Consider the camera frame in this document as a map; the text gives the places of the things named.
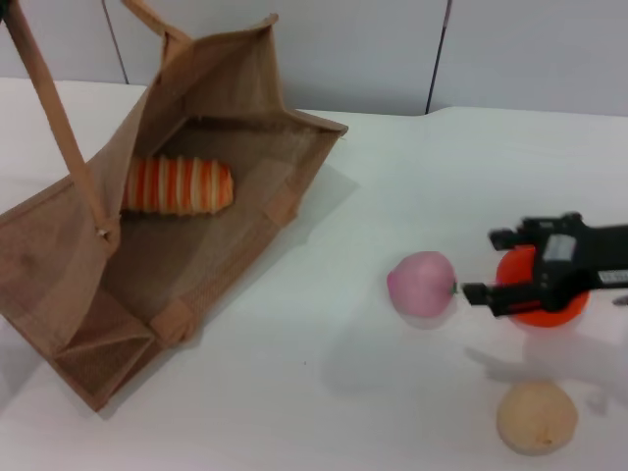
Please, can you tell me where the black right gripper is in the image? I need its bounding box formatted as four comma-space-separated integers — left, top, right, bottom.
462, 213, 628, 319

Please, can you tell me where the brown jute tote bag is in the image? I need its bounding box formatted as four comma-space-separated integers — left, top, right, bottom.
0, 0, 350, 414

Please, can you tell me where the orange striped long bread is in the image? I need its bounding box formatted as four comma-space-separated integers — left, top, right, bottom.
122, 154, 237, 218

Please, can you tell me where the orange tangerine toy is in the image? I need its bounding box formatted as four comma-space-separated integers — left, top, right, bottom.
495, 244, 591, 329

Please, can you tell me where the pink peach toy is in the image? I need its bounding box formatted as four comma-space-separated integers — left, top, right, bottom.
387, 249, 460, 326

